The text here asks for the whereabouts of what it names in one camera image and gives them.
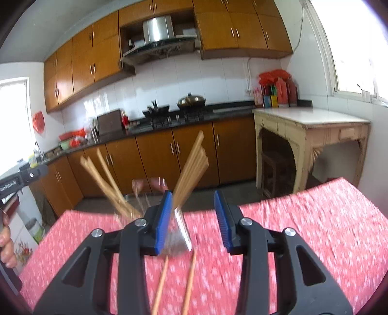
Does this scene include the wooden kitchen cabinets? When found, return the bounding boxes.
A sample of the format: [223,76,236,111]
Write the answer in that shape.
[43,0,293,113]
[29,118,258,217]

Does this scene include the metal mesh utensil holder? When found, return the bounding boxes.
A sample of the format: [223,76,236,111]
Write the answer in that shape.
[117,179,194,258]

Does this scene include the large sliding window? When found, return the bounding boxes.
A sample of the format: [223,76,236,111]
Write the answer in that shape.
[309,0,388,106]

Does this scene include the dark red sauce bottle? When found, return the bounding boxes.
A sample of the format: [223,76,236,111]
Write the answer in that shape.
[286,77,298,107]

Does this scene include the dark brown cutting board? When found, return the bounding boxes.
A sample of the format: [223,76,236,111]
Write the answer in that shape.
[97,110,125,136]

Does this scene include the grey wall cable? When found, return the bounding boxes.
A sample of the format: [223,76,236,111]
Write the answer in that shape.
[292,4,305,53]

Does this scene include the wok with metal lid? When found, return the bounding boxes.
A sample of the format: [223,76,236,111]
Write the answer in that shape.
[177,93,207,109]

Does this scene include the bunch of wooden chopsticks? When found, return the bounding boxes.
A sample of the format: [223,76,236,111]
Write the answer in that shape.
[79,130,210,219]

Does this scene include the person's left hand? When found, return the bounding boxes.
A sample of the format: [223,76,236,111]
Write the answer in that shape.
[0,225,16,268]

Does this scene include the red oil bottle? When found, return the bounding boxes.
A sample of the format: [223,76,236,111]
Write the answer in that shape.
[275,77,288,106]

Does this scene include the steel range hood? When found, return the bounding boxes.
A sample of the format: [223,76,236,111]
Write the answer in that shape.
[120,16,201,65]

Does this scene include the black gas stove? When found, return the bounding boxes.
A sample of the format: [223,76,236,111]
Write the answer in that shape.
[150,110,213,128]

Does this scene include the white canister with green label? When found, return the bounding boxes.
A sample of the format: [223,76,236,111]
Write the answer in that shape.
[26,219,45,244]

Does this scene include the colourful seasoning boxes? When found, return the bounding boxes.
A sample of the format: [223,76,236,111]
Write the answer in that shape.
[263,85,279,108]

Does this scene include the white floral appliance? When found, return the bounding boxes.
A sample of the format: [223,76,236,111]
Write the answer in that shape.
[6,185,46,275]

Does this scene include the red wall decoration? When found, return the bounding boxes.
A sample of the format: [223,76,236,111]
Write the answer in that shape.
[32,111,46,134]

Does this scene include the small kitchen window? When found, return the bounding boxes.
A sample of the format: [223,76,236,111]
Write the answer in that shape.
[0,77,34,173]

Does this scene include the brown wooden chopstick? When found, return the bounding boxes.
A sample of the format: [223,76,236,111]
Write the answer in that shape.
[152,256,169,315]
[182,250,197,315]

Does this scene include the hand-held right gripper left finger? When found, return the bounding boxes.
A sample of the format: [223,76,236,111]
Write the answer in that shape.
[33,190,174,315]

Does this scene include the crumpled red plastic bag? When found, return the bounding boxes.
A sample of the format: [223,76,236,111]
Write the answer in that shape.
[70,129,88,147]

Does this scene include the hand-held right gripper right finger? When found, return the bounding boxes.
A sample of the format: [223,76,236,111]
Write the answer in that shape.
[214,190,354,315]

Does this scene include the white wall cord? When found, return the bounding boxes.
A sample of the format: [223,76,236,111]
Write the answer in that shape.
[245,57,253,91]

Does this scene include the white-topped wooden side table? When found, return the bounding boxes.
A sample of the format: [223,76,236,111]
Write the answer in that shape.
[252,107,372,199]

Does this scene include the wooden lower kitchen cabinets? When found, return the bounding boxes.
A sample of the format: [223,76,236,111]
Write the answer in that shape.
[29,118,258,217]

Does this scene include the wooden stool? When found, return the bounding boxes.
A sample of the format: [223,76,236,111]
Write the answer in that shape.
[261,150,296,197]

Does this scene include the black stone countertop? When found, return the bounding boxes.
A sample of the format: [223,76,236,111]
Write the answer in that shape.
[39,100,313,165]

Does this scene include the wooden upper kitchen cabinets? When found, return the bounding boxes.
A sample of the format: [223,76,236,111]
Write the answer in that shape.
[43,0,293,113]

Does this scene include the red floral tablecloth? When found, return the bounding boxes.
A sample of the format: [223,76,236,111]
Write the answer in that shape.
[18,177,388,315]

